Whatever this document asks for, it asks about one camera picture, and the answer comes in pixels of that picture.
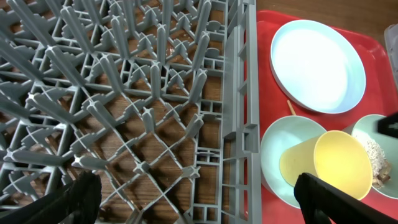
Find rice and food scraps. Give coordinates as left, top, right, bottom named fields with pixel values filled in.
left=353, top=131, right=392, bottom=189

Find green bowl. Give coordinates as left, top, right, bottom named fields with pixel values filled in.
left=343, top=114, right=397, bottom=199

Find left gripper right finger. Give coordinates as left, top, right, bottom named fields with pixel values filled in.
left=294, top=172, right=397, bottom=224

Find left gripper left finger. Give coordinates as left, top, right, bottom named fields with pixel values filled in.
left=1, top=171, right=102, bottom=224

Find yellow plastic cup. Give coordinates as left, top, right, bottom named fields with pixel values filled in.
left=279, top=130, right=373, bottom=200

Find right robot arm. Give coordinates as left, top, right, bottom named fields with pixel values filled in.
left=377, top=113, right=398, bottom=139

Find wooden chopstick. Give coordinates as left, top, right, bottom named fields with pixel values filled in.
left=287, top=100, right=297, bottom=116

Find small light blue bowl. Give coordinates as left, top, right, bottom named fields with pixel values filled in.
left=260, top=115, right=326, bottom=208

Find large light blue plate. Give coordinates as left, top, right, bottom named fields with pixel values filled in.
left=269, top=19, right=366, bottom=114

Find clear plastic bin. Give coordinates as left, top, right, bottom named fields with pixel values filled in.
left=384, top=24, right=398, bottom=85

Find red plastic tray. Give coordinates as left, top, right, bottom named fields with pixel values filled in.
left=257, top=10, right=397, bottom=223

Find grey dishwasher rack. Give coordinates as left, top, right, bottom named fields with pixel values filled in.
left=1, top=0, right=262, bottom=223

